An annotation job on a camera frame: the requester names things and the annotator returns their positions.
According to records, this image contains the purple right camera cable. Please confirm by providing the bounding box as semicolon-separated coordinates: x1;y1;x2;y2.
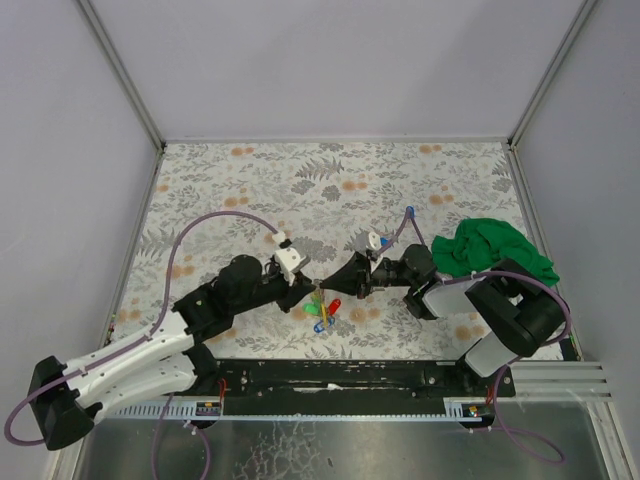
382;209;572;346

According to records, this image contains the right aluminium frame post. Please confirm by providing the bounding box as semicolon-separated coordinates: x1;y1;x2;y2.
507;0;601;150

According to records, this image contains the purple camera cable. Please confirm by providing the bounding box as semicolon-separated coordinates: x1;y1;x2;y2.
3;211;286;446
382;209;572;346

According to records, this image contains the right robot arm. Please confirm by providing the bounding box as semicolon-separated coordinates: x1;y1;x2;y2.
320;244;571;378

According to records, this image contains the floral table mat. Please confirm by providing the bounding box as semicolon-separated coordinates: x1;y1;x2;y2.
110;141;525;360

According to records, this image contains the white cable duct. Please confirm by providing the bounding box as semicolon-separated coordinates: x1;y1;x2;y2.
107;392;491;422

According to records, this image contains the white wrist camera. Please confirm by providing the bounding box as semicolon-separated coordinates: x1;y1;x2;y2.
272;231;310;279
354;231;382;253

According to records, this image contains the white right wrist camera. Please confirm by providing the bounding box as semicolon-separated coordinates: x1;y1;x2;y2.
354;231;382;253

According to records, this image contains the spiral keyring with yellow handle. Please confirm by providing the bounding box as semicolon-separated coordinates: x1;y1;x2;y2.
302;290;342;334

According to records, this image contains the purple floor cable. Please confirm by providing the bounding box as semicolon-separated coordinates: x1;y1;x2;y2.
149;392;214;480
469;367;569;466

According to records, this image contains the purple floor cable left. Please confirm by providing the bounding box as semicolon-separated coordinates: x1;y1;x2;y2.
149;392;214;480

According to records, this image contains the purple floor cable right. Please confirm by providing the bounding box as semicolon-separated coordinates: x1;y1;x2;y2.
469;367;569;466

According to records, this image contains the left aluminium frame post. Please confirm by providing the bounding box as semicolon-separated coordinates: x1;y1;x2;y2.
73;0;166;152

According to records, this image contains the green cloth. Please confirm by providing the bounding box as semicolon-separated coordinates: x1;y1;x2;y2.
431;218;560;287

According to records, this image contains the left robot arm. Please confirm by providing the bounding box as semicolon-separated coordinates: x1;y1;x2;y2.
28;247;315;451

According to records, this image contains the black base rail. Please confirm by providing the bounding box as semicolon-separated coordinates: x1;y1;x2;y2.
179;359;515;401

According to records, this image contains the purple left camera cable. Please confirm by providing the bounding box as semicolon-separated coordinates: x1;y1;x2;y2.
3;211;286;446

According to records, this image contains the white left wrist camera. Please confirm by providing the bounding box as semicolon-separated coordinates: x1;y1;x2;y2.
272;231;310;279

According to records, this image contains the aluminium frame post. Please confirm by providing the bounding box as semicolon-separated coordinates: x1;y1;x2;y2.
507;0;601;150
73;0;166;152

